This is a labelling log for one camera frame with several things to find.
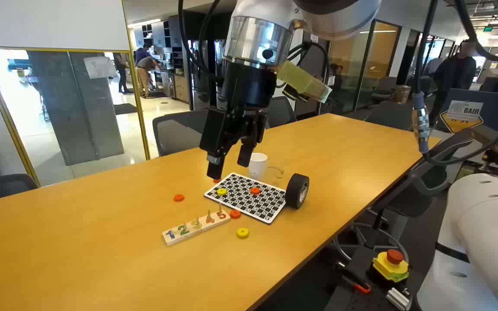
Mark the black white marker calibration board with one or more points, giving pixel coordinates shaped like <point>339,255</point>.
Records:
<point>243,200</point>

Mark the white yellow sign board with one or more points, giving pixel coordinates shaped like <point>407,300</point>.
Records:
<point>461,114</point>

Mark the yellow red emergency stop button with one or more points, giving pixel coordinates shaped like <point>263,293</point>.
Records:
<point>391,266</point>

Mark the orange disc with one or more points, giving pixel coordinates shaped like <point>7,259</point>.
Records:
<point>255,190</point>
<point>236,214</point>
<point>179,197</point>
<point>217,179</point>

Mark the small white box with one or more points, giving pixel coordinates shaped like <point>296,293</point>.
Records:
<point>398,297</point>

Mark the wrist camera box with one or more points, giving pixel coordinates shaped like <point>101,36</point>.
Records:
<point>303,81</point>

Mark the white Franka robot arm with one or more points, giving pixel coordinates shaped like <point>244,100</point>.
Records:
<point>260,34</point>

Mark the person in black jacket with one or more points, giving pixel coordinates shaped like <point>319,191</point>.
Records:
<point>455,74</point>

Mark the yellow disc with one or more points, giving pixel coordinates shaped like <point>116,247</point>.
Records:
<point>243,231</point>
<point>220,191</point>

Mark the black tape roll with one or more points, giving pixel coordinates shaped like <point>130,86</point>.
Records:
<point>293,190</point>

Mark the wooden number peg board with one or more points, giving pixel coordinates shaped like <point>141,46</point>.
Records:
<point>194,226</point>

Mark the person in blue shirt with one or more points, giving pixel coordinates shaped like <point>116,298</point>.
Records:
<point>144,62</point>

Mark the dark grey office chair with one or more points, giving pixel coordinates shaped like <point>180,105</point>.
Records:
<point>1,186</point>
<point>390,114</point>
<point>281,112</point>
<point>428,178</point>
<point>180,131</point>

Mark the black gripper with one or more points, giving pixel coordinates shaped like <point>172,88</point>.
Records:
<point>251,86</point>

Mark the person in dark clothes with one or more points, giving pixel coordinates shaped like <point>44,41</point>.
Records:
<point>122,70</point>

